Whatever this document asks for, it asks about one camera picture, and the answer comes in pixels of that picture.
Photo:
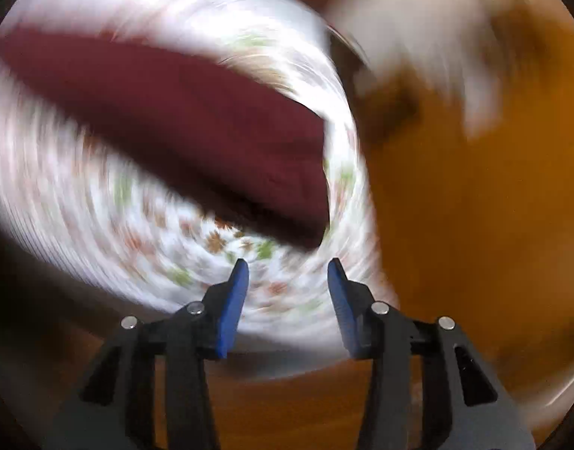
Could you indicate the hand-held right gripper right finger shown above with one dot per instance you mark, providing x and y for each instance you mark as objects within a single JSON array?
[{"x": 342, "y": 309}]

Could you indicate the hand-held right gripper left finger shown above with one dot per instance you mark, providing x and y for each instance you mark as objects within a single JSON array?
[{"x": 231, "y": 309}]

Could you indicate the maroon pants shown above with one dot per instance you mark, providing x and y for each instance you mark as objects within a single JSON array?
[{"x": 184, "y": 131}]

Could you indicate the white floral quilt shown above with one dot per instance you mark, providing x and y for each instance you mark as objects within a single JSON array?
[{"x": 71, "y": 225}]

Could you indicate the pale cloth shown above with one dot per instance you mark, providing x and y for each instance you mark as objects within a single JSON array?
[{"x": 423, "y": 23}]

